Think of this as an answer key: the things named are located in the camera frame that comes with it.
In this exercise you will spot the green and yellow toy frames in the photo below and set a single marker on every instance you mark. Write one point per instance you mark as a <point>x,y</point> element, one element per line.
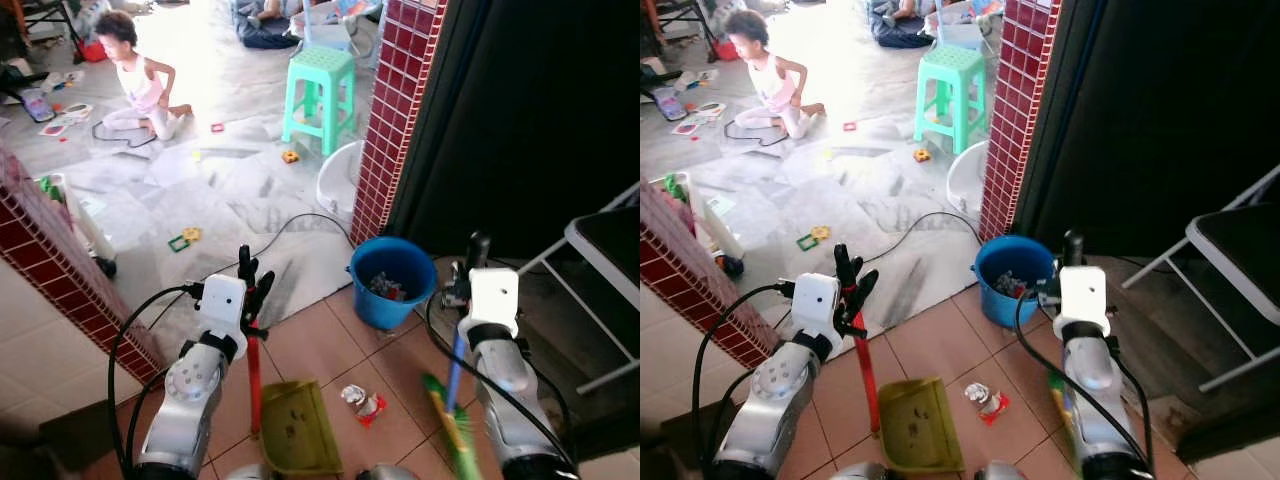
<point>820,232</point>
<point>191,234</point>

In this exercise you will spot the red tiled pillar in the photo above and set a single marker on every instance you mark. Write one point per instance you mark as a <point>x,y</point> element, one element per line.
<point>1018,110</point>
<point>395,110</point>

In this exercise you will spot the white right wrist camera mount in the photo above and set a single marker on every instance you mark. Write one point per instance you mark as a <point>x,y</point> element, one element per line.
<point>494,295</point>
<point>1083,295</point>

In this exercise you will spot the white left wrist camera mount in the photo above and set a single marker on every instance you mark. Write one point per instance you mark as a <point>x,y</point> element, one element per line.
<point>222,305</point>
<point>815,305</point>

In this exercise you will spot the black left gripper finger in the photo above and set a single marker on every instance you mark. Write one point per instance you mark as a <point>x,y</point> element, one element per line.
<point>847,268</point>
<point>247,268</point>
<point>867,286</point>
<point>265,288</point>

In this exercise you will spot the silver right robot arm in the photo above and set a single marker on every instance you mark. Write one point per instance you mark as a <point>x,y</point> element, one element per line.
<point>1090,390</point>
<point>505,385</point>

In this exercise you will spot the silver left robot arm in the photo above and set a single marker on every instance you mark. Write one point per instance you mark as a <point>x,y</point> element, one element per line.
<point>775,395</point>
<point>190,395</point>

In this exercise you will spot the white plastic basin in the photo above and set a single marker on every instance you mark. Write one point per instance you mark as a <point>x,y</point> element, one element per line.
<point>338,180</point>
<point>965,178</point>

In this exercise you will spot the crumpled silver red wrapper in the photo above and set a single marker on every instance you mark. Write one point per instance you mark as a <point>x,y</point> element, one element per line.
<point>986,400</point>
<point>360,402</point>

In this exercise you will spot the mint green plastic stool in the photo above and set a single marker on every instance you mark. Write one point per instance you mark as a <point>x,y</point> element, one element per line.
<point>322,65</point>
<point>952,64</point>

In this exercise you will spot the grey metal folding chair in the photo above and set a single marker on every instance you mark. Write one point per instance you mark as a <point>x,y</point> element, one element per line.
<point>600,240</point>
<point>1235,245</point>

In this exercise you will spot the red tiled low wall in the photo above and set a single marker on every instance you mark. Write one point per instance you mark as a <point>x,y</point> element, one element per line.
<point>700,280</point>
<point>55,265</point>

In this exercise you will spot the white plastic storage rack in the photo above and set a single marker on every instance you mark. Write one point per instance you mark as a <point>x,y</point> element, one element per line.
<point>718,215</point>
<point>85,215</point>

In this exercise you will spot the child in white top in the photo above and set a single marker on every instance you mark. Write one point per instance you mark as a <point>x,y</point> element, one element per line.
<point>140,85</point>
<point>772,85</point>

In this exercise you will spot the blue plastic bucket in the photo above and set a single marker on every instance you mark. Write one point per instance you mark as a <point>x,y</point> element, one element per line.
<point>1010,305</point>
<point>392,305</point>

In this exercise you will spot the open picture book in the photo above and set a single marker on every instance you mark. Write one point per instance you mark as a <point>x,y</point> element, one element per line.
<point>705,112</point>
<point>72,113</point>

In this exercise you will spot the person lying in dark clothes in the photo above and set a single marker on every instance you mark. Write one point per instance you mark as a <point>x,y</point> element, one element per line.
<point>262,32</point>
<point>895,30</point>

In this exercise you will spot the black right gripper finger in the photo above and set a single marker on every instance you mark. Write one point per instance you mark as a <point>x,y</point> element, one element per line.
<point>479,250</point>
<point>1073,248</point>

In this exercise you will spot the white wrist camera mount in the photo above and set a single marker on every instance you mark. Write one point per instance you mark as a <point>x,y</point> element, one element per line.
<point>494,295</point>
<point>1083,295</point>
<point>222,305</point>
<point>815,305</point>

